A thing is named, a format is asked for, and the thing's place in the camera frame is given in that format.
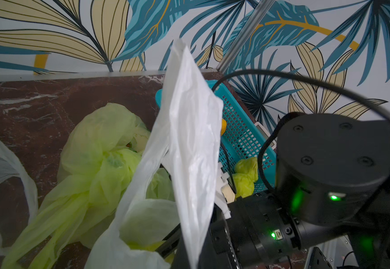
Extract white lemon print bag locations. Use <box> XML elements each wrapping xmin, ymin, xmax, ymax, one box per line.
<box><xmin>85</xmin><ymin>39</ymin><xmax>223</xmax><ymax>269</ymax></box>

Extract green avocado print plastic bag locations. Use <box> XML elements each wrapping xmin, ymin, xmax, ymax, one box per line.
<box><xmin>2</xmin><ymin>103</ymin><xmax>179</xmax><ymax>269</ymax></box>

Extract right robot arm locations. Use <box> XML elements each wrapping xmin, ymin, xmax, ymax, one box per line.
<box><xmin>226</xmin><ymin>113</ymin><xmax>390</xmax><ymax>269</ymax></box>

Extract teal plastic basket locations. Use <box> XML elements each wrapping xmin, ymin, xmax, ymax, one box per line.
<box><xmin>154</xmin><ymin>80</ymin><xmax>277</xmax><ymax>194</ymax></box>

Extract white calculator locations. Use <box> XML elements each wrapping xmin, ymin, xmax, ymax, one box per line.
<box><xmin>254</xmin><ymin>122</ymin><xmax>277</xmax><ymax>150</ymax></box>

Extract right metal corner post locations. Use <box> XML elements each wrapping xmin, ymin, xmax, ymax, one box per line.
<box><xmin>217</xmin><ymin>0</ymin><xmax>275</xmax><ymax>74</ymax></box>

